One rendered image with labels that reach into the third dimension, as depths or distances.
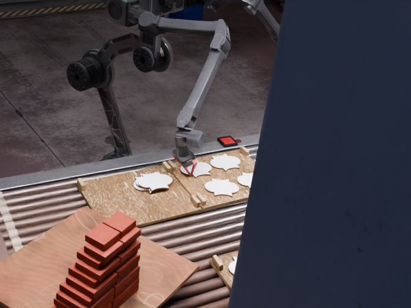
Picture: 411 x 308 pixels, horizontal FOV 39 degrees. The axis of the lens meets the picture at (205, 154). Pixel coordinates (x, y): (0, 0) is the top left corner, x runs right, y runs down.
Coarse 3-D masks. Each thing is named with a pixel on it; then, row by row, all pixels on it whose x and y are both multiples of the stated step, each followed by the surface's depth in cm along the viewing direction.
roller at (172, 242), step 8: (232, 224) 233; (240, 224) 234; (200, 232) 226; (208, 232) 227; (216, 232) 228; (224, 232) 230; (168, 240) 220; (176, 240) 221; (184, 240) 222; (192, 240) 223; (200, 240) 225; (168, 248) 219
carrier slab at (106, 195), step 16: (112, 176) 249; (128, 176) 251; (96, 192) 238; (112, 192) 239; (128, 192) 240; (144, 192) 242; (160, 192) 243; (176, 192) 244; (96, 208) 229; (112, 208) 230; (128, 208) 231; (144, 208) 232; (160, 208) 234; (176, 208) 235; (192, 208) 236; (144, 224) 225
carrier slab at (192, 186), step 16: (192, 160) 268; (208, 160) 269; (240, 160) 272; (176, 176) 255; (192, 176) 256; (208, 176) 258; (224, 176) 259; (192, 192) 246; (208, 192) 247; (240, 192) 250; (208, 208) 239
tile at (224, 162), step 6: (216, 156) 271; (222, 156) 272; (228, 156) 272; (234, 156) 273; (210, 162) 266; (216, 162) 267; (222, 162) 268; (228, 162) 268; (234, 162) 269; (216, 168) 264; (222, 168) 264; (228, 168) 264; (234, 168) 265
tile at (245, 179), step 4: (240, 176) 259; (244, 176) 260; (248, 176) 260; (252, 176) 260; (240, 180) 256; (244, 180) 257; (248, 180) 257; (240, 184) 255; (244, 184) 254; (248, 184) 255
